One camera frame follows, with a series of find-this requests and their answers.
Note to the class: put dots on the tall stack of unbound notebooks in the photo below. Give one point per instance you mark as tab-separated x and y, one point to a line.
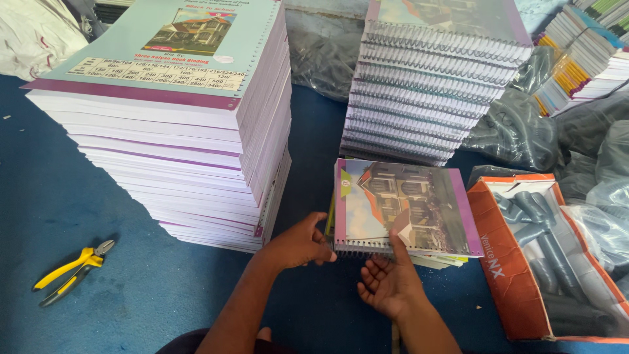
186	137

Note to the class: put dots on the leaning stacks of colourful-spine notebooks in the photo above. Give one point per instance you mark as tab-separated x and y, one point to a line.
580	54

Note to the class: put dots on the person's right hand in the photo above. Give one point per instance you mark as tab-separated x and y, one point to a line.
393	290

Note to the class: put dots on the person's dark trousers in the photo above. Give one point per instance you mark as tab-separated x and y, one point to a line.
196	344

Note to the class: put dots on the grey plastic bag of coils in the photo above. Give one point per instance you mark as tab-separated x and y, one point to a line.
319	54
516	132

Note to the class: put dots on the orange and white carton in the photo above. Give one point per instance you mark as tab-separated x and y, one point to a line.
506	275

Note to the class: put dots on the person's left hand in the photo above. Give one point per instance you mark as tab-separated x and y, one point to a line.
295	246

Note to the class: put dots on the house-print purple-edged notebook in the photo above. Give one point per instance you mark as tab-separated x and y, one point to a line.
408	206

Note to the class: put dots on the dark stack of books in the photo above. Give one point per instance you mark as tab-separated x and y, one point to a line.
113	10

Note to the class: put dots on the small pile of punched notebooks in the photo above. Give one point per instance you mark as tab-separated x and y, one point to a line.
442	260

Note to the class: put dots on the black spiral binding coil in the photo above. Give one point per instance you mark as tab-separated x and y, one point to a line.
358	253

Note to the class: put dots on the white woven sack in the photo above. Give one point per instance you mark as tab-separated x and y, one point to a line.
34	39

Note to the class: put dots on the bundle of grey spiral coils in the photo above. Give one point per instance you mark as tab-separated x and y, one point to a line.
550	246

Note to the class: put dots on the heap of clear coil bags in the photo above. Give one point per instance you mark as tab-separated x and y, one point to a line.
599	162

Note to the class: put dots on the stack of spiral-bound notebooks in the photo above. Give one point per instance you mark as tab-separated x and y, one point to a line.
422	98

